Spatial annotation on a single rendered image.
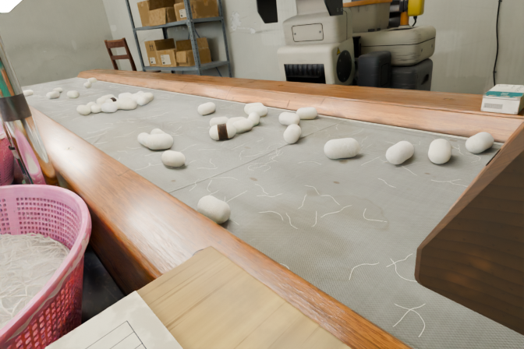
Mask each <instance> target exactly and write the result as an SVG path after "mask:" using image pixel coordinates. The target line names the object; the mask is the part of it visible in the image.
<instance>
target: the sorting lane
mask: <svg viewBox="0 0 524 349"><path fill-rule="evenodd" d="M86 82H88V81H87V79H83V78H77V77H76V78H72V79H64V80H59V81H54V82H49V83H41V84H36V85H31V86H23V87H21V88H22V91H24V90H32V91H33V92H34V94H33V95H30V96H27V97H25V98H26V100H27V103H28V104H29V105H30V106H32V107H34V108H36V109H37V110H39V111H40V112H42V113H43V114H45V115H47V116H48V117H49V118H51V119H53V120H54V121H56V122H57V123H59V124H60V125H62V126H64V127H66V128H67V129H68V130H70V131H71V132H74V133H75V134H77V135H78V136H79V137H81V138H83V139H85V140H86V141H87V142H89V143H91V144H92V145H94V146H95V147H97V148H98V149H100V150H102V151H103V152H105V153H106V154H108V155H109V156H111V157H113V158H115V159H116V160H117V161H119V162H120V163H122V164H124V165H125V166H127V167H128V168H130V169H132V170H133V171H135V172H136V173H137V174H139V175H141V176H143V177H144V178H146V179H147V180H149V181H150V182H152V183H154V184H155V185H157V186H158V187H160V188H161V189H164V190H165V191H166V192H168V193H169V194H171V195H173V196H174V197H175V198H177V199H179V200H181V201H182V202H184V203H185V204H187V205H188V206H190V207H192V208H193V209H195V210H196V211H198V210H197V204H198V202H199V201H200V199H201V198H203V197H204V196H213V197H215V198H217V199H220V200H221V201H224V202H226V203H227V204H228V205H229V207H230V210H231V214H230V217H229V218H228V219H227V220H226V222H224V223H221V224H218V225H220V226H222V227H223V228H224V229H226V230H228V231H230V232H231V233H233V234H234V235H236V236H237V237H239V238H241V239H242V240H243V241H245V242H247V243H248V244H250V245H252V246H253V247H254V248H256V249H258V250H259V251H261V252H262V253H264V254H265V255H267V256H269V257H271V258H272V259H273V260H275V261H277V262H278V263H280V264H282V265H283V266H285V267H286V268H288V269H289V270H291V271H292V272H294V273H296V274H297V275H299V276H300V277H302V278H303V279H305V280H307V281H309V282H310V283H311V284H313V285H314V286H316V287H318V288H320V289H321V290H322V291H324V292H326V293H327V294H329V295H330V296H332V297H333V298H335V299H337V300H338V301H340V302H341V303H343V304H344V305H346V306H348V307H350V308H351V309H352V310H354V311H355V312H358V313H359V314H360V315H362V316H363V317H365V318H367V319H368V320H370V321H371V322H372V323H375V324H376V325H378V326H379V327H380V328H382V329H384V330H386V331H387V332H389V333H390V334H392V335H393V336H395V337H397V338H398V339H400V340H401V341H403V342H404V343H406V344H408V345H409V346H410V347H412V348H414V349H524V336H523V335H522V334H520V333H517V332H515V331H514V330H511V329H509V328H508V327H506V326H503V325H501V324H499V323H496V322H495V321H493V320H491V319H488V318H487V317H485V316H482V315H481V314H479V313H477V312H474V311H473V310H471V309H469V308H466V307H465V306H463V305H460V304H458V303H456V302H454V301H452V300H450V299H448V298H446V297H444V296H442V295H440V294H438V293H436V292H434V291H432V290H430V289H428V288H426V287H423V286H422V285H420V284H418V283H417V281H416V280H415V277H414V273H415V265H416V250H417V248H418V247H419V245H420V244H421V243H422V242H423V240H424V239H425V238H426V236H427V235H428V234H429V233H430V232H431V231H432V230H433V229H434V228H435V227H436V226H437V224H438V223H439V222H440V221H441V220H442V219H443V217H444V216H445V215H446V214H447V213H448V211H449V209H450V208H451V206H452V205H453V204H454V203H455V201H456V200H457V199H458V197H460V195H461V194H462V193H463V192H464V191H465V190H466V188H467V187H468V186H469V184H470V183H471V182H472V181H473V179H474V178H475V177H476V176H477V175H478V174H479V173H480V171H481V170H482V169H483V168H484V167H485V165H486V164H487V162H488V161H489V160H490V159H491V158H492V157H493V155H495V154H496V152H498V150H499V149H500V148H501V147H502V146H503V145H504V144H503V143H496V142H494V144H493V145H492V147H490V148H488V149H486V150H485V151H483V152H481V153H471V152H469V151H468V150H467V149H466V140H467V139H468V138H466V137H461V136H451V135H445V134H440V133H435V132H425V131H420V130H415V129H406V128H400V127H395V126H390V125H380V124H375V123H369V122H360V121H355V120H349V119H344V118H335V117H330V116H324V115H317V116H316V118H314V119H303V120H302V119H300V120H299V124H298V126H299V127H300V128H301V135H300V136H299V139H298V140H297V141H296V142H295V143H287V142H286V141H285V139H284V132H285V130H286V129H287V128H288V125H283V124H281V123H280V121H279V115H280V114H281V113H283V112H290V113H296V111H290V110H284V109H279V108H270V107H266V108H267V114H266V115H265V116H263V117H260V120H259V123H258V124H257V125H256V126H253V127H252V129H251V130H250V131H247V132H241V133H236V134H235V135H234V136H233V137H232V138H230V139H222V140H215V139H212V138H211V136H210V133H209V131H210V129H211V126H210V120H211V119H212V118H218V117H226V118H228V119H230V118H236V117H244V118H245V119H247V118H248V117H249V115H248V114H247V113H246V112H245V111H244V107H245V106H246V105H247V104H244V103H239V102H234V101H228V100H219V99H214V98H208V97H199V96H193V95H189V94H183V93H173V92H168V91H163V90H153V89H148V88H143V87H138V86H128V85H123V84H117V83H108V82H103V81H96V82H94V83H91V85H92V86H91V87H90V88H85V87H84V83H86ZM59 87H60V88H62V92H61V93H60V97H58V98H55V99H48V98H47V96H46V95H47V93H49V92H53V89H54V88H59ZM73 90H75V91H78V92H79V94H80V95H79V96H78V97H77V98H70V97H68V96H67V93H68V92H69V91H73ZM139 91H143V92H144V93H152V94H153V95H154V99H153V100H151V101H149V102H148V103H147V104H145V105H143V106H141V105H139V104H137V106H136V108H135V109H132V110H123V109H119V110H117V111H116V112H114V113H106V112H103V111H102V112H99V113H97V114H95V113H93V112H92V111H91V112H90V113H89V114H88V115H82V114H79V113H78V112H77V107H78V106H79V105H87V104H88V103H90V102H94V103H95V104H96V103H97V99H98V98H101V97H102V96H105V95H109V94H112V95H114V96H115V97H117V98H119V94H121V93H131V94H134V93H138V92H139ZM208 102H212V103H214V104H215V107H216V109H215V111H214V112H213V113H210V114H208V115H201V114H199V112H198V107H199V106H200V105H201V104H206V103H208ZM153 129H160V130H161V131H163V132H165V133H166V134H169V135H170V136H171V137H172V138H173V144H172V146H171V147H170V148H168V149H161V150H152V149H150V148H149V147H148V146H144V145H143V144H141V143H139V142H138V135H139V134H140V133H142V132H145V133H147V134H149V135H150V133H151V131H152V130H153ZM344 138H353V139H355V140H356V141H357V142H358V143H359V152H358V153H357V155H355V156H354V157H349V158H340V159H331V158H329V157H327V156H326V154H325V153H324V146H325V144H326V143H327V142H328V141H329V140H332V139H344ZM436 139H446V140H447V141H449V143H450V144H451V157H450V159H449V161H447V162H446V163H443V164H435V163H434V162H432V161H431V160H430V158H429V156H428V152H429V149H430V144H431V143H432V142H433V141H434V140H436ZM401 141H407V142H409V143H411V144H412V145H413V148H414V153H413V155H412V156H411V157H410V158H409V159H407V160H405V161H404V162H403V163H401V164H391V163H390V162H389V161H388V160H387V158H386V153H387V150H388V149H389V148H390V147H391V146H394V145H395V144H396V143H398V142H401ZM167 150H171V151H176V152H180V153H182V154H183V155H184V156H185V158H186V161H185V163H184V165H183V166H181V167H173V166H168V165H165V164H164V163H163V162H162V160H161V156H162V154H163V153H164V152H165V151H167Z"/></svg>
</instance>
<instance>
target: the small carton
mask: <svg viewBox="0 0 524 349"><path fill-rule="evenodd" d="M523 108H524V86H522V85H505V84H497V85H496V86H494V87H493V88H492V89H490V90H489V91H487V92H486V93H485V94H484V95H483V100H482V105H481V111H488V112H496V113H504V114H512V115H517V114H518V113H519V112H520V111H521V110H522V109H523Z"/></svg>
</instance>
